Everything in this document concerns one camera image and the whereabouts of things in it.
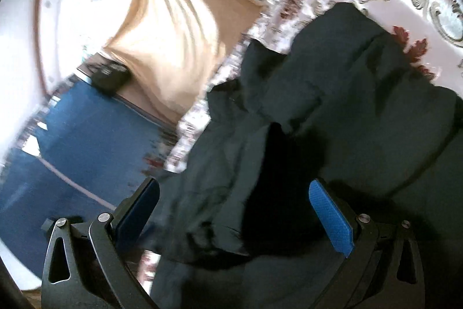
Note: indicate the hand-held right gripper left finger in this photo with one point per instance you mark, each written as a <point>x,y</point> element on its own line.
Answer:
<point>139,209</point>

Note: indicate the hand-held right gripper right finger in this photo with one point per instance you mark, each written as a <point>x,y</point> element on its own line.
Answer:
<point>332,218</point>

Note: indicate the dark green large garment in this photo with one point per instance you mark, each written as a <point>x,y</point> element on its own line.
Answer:
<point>343,95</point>

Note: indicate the blue floor mat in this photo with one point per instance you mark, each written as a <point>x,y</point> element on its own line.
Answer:
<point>72,149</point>

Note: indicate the black bag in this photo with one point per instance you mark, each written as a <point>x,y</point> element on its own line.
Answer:
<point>108,75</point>

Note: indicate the beige draped cloth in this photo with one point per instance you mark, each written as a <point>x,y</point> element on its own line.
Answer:
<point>170,34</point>

